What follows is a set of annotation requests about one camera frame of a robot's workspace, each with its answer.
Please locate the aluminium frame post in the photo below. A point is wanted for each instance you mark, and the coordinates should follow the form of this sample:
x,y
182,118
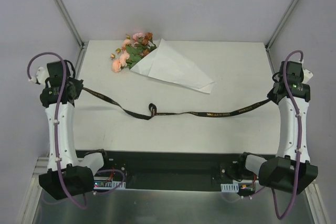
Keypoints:
x,y
69,22
281,24

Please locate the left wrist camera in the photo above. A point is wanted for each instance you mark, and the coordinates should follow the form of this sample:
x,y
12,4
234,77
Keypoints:
x,y
40,77

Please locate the peach rose stem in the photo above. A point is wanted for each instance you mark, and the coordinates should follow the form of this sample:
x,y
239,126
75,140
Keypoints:
x,y
125,60
138,38

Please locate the pink rose stem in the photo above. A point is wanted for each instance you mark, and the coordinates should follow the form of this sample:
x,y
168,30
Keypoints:
x,y
127,42

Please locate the left aluminium frame post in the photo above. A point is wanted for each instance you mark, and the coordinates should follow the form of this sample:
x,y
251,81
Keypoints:
x,y
69,22

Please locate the aluminium rail profile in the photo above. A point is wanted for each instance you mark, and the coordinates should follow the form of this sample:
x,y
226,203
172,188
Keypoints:
x,y
40,167

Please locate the cable duct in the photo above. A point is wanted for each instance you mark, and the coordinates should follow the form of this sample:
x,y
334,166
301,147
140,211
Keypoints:
x,y
230,188
108,185

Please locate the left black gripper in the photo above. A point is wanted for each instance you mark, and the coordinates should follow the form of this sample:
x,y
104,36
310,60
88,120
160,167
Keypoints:
x,y
76,89

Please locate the black printed ribbon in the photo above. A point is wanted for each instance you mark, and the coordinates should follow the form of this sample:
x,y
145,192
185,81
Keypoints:
x,y
154,112

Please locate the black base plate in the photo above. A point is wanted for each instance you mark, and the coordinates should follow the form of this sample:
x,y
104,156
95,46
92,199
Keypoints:
x,y
175,171

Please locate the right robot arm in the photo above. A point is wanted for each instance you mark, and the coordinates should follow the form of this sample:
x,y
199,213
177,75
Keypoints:
x,y
290,170

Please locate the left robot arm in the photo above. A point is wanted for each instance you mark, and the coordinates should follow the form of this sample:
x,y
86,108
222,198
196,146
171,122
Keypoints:
x,y
66,174

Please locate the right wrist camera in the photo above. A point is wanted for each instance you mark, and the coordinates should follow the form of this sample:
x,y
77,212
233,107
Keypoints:
x,y
307,74

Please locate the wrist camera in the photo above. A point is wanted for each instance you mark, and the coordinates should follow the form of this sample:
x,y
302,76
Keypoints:
x,y
307,74
40,77

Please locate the right cable duct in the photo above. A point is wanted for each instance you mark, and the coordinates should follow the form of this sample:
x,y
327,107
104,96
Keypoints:
x,y
230,188

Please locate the left cable duct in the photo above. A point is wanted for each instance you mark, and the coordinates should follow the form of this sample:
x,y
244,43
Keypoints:
x,y
108,185

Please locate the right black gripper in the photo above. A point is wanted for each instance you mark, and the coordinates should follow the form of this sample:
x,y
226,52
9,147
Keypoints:
x,y
273,96

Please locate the right aluminium frame post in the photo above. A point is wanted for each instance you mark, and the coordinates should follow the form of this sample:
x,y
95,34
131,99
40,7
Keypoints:
x,y
281,24

